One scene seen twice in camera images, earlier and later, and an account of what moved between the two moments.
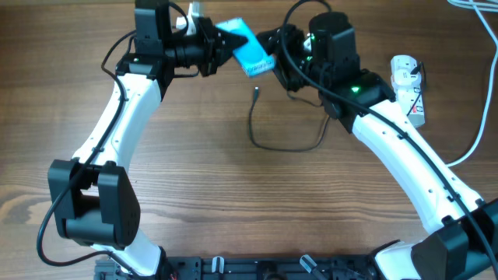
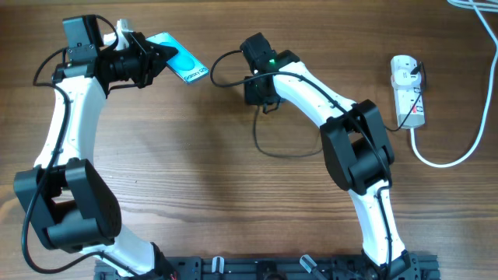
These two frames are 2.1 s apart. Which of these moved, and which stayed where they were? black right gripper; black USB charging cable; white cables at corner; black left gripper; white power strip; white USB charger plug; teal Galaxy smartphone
Moved: black right gripper; black USB charging cable; black left gripper; teal Galaxy smartphone
Stayed: white cables at corner; white USB charger plug; white power strip
